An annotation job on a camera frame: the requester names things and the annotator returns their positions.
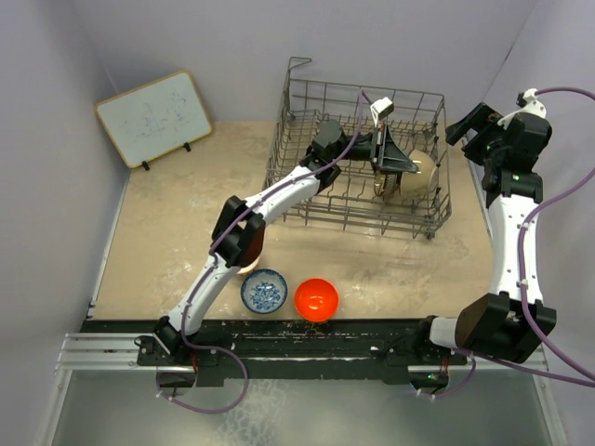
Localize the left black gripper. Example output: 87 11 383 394
330 123 417 175

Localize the brown rimmed cream bowl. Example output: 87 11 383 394
374 172 403 203

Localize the black glossy bowl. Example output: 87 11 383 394
400 150 438 199

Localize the grey wire dish rack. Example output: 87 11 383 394
264 56 452 239

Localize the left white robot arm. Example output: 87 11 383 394
153 120 419 364

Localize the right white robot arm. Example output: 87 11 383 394
413 93 557 363

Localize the orange bowl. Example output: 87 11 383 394
294 278 340 323

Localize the blue white patterned bowl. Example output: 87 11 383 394
241 269 288 315

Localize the beige white bowl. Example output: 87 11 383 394
237 259 258 275

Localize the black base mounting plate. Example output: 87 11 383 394
135 319 467 387

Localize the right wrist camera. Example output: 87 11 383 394
497 88 547 129

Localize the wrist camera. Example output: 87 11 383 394
370 97 394 126
497 88 547 129

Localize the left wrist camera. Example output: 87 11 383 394
370 97 394 126

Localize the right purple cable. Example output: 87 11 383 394
416 86 595 400

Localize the small whiteboard with wood frame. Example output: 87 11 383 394
95 71 212 169

